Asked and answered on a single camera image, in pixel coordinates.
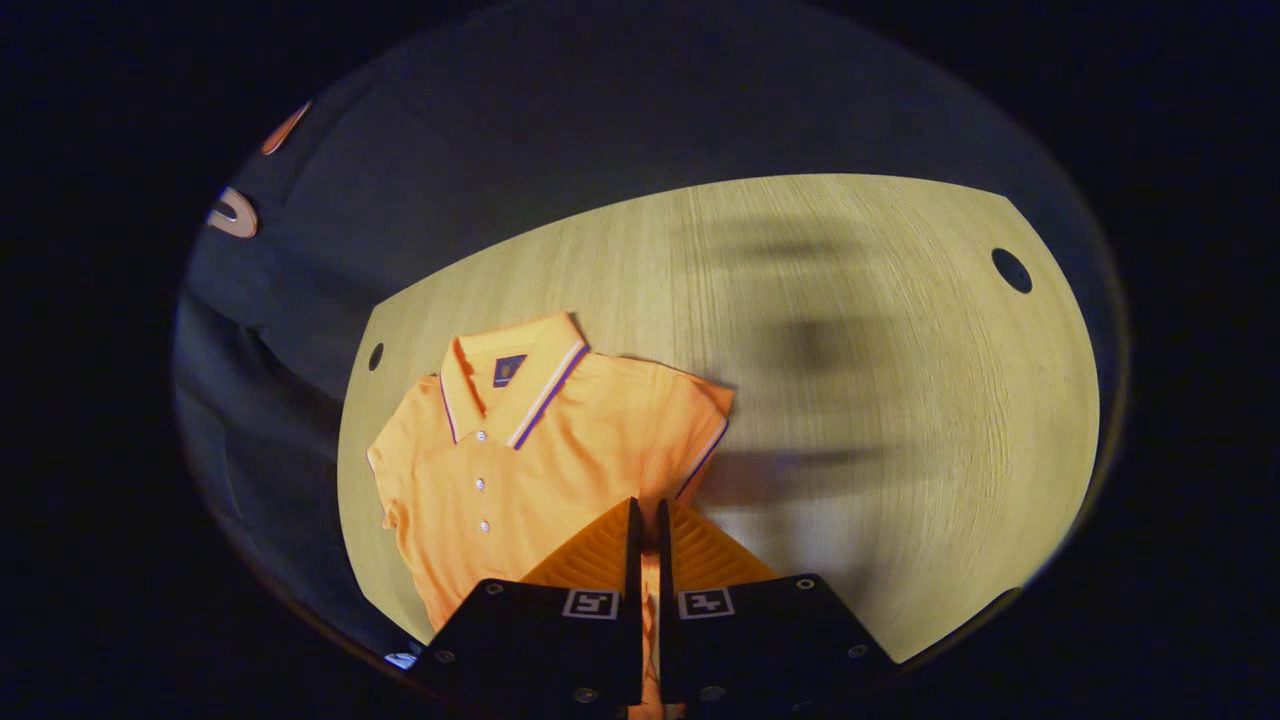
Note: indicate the orange T-shirt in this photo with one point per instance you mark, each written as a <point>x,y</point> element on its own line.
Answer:
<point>560,450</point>

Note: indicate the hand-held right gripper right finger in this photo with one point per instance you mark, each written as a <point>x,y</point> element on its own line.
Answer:
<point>667,640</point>

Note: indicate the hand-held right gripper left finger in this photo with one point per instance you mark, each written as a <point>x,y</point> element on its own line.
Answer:
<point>632,640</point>

